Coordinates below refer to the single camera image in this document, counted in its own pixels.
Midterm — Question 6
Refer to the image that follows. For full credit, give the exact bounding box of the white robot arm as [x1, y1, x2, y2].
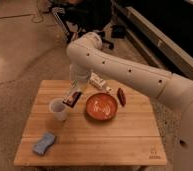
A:
[66, 32, 193, 171]

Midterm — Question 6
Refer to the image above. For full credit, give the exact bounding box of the translucent plastic cup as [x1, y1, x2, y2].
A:
[49, 98, 67, 121]

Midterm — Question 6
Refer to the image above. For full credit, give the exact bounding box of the wooden table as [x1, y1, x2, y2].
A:
[14, 80, 167, 166]

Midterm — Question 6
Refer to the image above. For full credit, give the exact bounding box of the black office chair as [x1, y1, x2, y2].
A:
[50, 0, 114, 49]

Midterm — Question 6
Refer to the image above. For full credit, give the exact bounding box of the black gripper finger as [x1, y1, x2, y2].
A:
[63, 91, 74, 103]
[69, 92, 81, 107]

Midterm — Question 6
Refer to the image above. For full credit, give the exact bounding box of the black box on floor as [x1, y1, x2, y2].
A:
[111, 25, 126, 38]

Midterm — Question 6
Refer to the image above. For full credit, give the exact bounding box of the dark red oblong object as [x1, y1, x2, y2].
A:
[117, 88, 126, 107]

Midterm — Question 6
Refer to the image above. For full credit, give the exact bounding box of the long metal wall rail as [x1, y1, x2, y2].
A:
[112, 0, 193, 79]

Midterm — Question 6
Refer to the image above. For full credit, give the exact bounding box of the orange ceramic bowl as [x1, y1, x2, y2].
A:
[85, 93, 118, 121]

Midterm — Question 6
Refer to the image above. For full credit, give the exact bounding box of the blue sponge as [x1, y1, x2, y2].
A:
[33, 132, 56, 155]

